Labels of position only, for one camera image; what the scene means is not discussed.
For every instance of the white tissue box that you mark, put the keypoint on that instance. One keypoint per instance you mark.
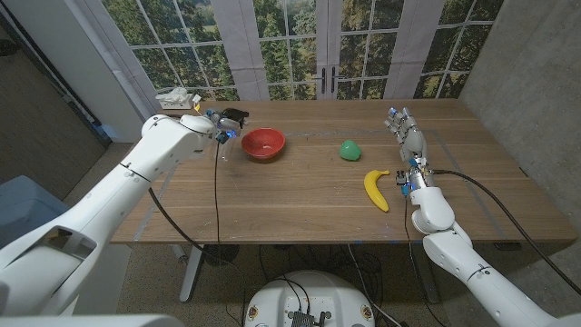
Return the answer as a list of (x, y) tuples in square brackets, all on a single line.
[(178, 102)]

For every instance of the printed window backdrop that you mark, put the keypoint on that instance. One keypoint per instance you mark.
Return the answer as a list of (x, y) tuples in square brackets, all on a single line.
[(281, 45)]

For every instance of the white table leg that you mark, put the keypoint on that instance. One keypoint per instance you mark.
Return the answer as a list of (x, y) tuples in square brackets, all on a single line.
[(190, 277)]

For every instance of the red bowl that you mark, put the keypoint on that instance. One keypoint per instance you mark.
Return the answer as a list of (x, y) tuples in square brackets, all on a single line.
[(263, 143)]

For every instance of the clear spray bottle black head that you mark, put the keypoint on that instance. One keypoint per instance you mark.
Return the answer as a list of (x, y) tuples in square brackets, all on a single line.
[(235, 113)]

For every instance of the yellow toy banana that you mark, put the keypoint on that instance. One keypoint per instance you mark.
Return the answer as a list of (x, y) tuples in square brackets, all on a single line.
[(375, 191)]

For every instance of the round black floor fan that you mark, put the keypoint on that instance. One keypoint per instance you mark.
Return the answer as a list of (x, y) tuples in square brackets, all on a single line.
[(224, 256)]

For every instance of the blue-grey box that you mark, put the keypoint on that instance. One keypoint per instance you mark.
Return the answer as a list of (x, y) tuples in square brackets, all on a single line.
[(18, 204)]

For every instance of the grey table leg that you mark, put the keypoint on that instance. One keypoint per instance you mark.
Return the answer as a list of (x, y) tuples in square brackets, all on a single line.
[(429, 290)]

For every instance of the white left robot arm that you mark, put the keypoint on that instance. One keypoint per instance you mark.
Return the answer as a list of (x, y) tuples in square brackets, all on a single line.
[(113, 195)]

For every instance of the green toy apple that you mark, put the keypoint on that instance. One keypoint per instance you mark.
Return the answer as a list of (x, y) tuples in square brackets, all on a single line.
[(350, 151)]

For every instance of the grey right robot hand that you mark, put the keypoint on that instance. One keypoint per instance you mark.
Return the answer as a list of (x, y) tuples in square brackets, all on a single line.
[(412, 136)]

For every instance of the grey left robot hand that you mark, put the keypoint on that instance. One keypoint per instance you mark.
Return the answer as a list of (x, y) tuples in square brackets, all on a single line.
[(226, 127)]

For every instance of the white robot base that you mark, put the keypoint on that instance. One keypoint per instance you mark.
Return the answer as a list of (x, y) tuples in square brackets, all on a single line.
[(313, 295)]

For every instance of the white robot chest edge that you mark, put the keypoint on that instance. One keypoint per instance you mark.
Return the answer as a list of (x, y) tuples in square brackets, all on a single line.
[(91, 321)]

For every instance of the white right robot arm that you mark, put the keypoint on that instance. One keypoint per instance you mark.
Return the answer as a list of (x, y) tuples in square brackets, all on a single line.
[(454, 254)]

